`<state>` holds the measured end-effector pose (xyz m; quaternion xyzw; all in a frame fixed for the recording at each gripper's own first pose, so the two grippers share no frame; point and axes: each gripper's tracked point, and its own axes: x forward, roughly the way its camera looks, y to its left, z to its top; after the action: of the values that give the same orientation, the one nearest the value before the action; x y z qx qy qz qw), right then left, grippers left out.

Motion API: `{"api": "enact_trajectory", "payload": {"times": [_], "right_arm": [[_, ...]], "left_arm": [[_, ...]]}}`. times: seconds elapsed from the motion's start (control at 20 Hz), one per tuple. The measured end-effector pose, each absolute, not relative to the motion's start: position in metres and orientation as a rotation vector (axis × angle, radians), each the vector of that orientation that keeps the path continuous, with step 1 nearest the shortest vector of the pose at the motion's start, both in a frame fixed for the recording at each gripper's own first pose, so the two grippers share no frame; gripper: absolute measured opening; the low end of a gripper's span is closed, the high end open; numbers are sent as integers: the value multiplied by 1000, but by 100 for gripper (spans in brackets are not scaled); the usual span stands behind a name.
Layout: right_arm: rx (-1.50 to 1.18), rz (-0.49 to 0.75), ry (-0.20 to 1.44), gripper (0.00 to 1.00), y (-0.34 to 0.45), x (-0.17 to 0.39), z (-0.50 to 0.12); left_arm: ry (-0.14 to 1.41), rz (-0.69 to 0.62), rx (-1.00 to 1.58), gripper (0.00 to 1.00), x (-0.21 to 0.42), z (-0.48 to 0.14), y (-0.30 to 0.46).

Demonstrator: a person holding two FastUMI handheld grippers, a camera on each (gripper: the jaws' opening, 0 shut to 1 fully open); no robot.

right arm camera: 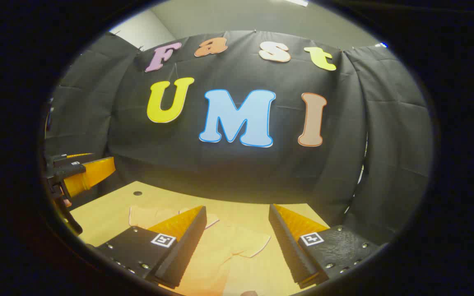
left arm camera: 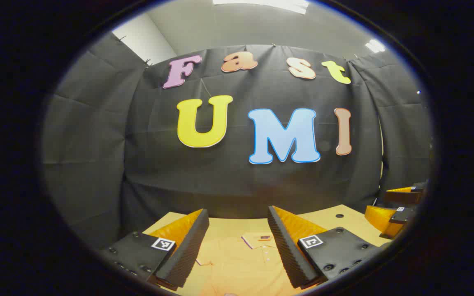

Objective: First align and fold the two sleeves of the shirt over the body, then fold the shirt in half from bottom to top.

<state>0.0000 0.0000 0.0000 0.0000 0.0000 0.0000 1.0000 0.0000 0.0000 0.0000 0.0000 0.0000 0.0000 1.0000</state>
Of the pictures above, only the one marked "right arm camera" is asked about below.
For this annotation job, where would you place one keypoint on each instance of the ceiling light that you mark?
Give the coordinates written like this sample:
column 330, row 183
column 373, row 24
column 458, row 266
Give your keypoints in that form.
column 298, row 2

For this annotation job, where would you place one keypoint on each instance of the orange T-shirt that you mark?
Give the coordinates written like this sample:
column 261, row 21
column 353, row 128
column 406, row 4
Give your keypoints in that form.
column 224, row 246

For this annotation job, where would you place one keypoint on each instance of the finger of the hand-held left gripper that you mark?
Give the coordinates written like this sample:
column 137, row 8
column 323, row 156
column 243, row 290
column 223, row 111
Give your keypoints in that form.
column 93, row 174
column 78, row 155

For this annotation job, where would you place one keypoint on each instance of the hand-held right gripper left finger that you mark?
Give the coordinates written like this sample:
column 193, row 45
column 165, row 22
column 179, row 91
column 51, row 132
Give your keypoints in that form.
column 187, row 242

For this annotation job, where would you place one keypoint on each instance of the black backdrop cloth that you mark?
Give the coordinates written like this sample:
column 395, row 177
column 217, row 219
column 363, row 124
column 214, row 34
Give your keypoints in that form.
column 237, row 164

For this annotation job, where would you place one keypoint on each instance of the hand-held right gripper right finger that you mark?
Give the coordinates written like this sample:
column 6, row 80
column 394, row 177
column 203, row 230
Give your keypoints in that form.
column 286, row 242

